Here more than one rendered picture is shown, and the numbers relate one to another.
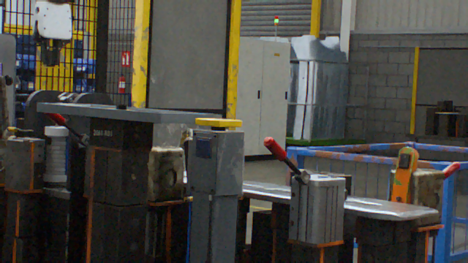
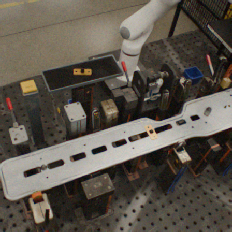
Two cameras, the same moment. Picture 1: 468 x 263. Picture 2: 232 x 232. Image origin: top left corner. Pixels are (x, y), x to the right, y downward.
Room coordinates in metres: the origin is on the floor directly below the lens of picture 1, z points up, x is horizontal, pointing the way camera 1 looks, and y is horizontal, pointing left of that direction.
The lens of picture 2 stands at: (2.17, -0.68, 2.18)
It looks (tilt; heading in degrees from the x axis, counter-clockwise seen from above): 52 degrees down; 105
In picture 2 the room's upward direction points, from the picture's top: 11 degrees clockwise
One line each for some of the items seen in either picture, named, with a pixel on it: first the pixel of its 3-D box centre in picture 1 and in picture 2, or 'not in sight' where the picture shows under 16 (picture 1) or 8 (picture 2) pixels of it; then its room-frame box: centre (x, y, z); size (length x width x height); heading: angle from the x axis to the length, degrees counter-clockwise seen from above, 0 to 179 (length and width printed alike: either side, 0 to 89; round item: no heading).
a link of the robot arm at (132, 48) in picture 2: not in sight; (138, 32); (1.82, 0.73, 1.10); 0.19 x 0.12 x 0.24; 73
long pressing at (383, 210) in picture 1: (170, 174); (147, 135); (2.11, 0.15, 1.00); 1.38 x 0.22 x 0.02; 48
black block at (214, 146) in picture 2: not in sight; (204, 158); (2.43, 0.26, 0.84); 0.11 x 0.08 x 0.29; 138
